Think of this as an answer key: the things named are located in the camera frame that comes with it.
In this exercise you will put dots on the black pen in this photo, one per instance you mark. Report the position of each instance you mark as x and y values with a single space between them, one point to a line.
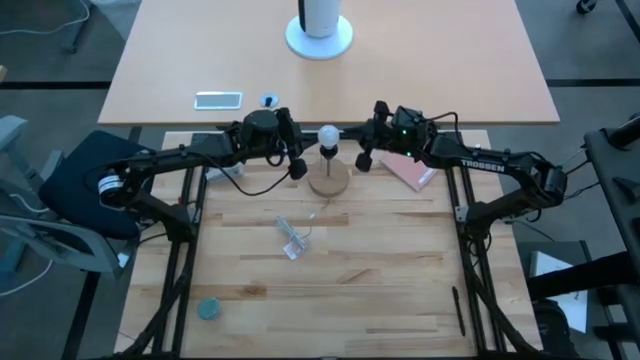
458 310

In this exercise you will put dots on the white cylindrical device round base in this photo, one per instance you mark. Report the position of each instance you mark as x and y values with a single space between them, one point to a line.
320 45

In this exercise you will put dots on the orange wooden desk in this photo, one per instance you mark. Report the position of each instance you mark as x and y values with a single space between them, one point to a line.
425 65

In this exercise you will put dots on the black chair caster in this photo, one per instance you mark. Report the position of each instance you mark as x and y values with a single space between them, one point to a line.
586 6

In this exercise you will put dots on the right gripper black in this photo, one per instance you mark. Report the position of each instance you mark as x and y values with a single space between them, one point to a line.
385 132

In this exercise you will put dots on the black equipment stand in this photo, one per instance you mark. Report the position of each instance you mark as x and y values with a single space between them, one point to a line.
615 170

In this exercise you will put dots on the white paper sheet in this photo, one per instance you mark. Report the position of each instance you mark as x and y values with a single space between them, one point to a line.
547 265

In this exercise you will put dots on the small blue-white round object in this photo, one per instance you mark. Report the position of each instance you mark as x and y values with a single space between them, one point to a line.
269 100

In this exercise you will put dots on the white globe light bulb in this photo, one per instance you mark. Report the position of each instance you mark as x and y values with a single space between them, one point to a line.
328 136

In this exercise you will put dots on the pink notebook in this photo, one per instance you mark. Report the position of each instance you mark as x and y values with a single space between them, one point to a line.
407 172

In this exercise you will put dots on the teal round disc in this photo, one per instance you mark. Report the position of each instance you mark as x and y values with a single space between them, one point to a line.
209 308

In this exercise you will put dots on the white smartphone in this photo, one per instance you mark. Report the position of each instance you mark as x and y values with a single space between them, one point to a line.
218 100

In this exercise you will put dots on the black aluminium rig frame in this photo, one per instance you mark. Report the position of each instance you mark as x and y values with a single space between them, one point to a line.
451 185

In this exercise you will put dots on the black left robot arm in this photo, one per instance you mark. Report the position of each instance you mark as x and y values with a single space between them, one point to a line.
165 157

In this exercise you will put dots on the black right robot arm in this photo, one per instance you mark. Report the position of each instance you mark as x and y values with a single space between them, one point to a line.
480 165

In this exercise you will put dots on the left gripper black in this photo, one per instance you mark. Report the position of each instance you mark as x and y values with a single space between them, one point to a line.
280 142

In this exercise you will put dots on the lamp stand with wooden base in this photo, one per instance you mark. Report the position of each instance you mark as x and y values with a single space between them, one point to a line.
328 182

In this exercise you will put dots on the dark blue office chair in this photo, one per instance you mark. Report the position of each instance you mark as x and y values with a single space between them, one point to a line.
85 185

